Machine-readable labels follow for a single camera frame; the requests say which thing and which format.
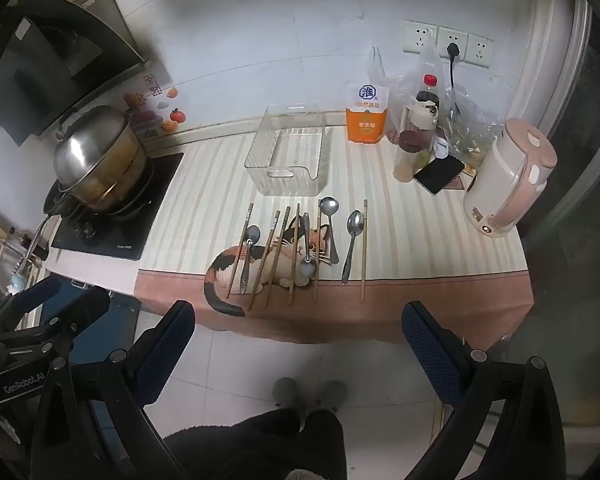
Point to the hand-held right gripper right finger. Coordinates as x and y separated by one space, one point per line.
425 345

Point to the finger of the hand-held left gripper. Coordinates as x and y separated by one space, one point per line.
82 307
35 292

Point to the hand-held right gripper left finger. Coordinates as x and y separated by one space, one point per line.
172 340

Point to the set of wooden chopsticks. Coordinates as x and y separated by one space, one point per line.
364 250

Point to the metal spoon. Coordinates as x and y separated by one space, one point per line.
328 206
308 270
252 236
355 222

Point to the clear plastic storage container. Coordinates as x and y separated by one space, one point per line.
290 160

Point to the hanging kitchen utensils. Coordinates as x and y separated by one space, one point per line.
0 270

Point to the striped cat print tablecloth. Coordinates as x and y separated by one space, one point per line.
420 245

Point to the grey slipper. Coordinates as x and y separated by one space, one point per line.
331 394
285 392

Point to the black gas stove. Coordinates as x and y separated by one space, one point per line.
140 210

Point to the person's dark pants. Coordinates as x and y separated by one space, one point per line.
260 445

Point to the stainless steel pot with lid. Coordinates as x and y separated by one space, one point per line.
97 145

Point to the brown coaster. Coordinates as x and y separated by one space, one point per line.
462 184

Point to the black smartphone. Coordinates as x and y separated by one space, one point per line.
440 174

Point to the pink and white electric kettle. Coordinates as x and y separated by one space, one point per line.
510 180

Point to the brown-lidded seasoning jar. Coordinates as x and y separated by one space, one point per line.
406 157

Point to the clear plastic bag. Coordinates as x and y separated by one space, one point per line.
472 125

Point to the white-lidded seasoning bottle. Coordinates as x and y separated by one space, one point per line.
422 116

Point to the black range hood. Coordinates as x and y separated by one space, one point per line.
45 60

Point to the orange and white salt bag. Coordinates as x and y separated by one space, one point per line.
365 120

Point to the glass sliding door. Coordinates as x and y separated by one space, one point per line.
580 160

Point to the red-capped sauce bottle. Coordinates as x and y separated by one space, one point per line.
428 91

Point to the white plastic bag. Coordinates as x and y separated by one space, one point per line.
380 67

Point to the cartoon fruit wall stickers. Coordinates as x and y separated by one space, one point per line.
140 110

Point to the white wall socket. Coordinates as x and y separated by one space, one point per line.
480 51
419 36
455 35

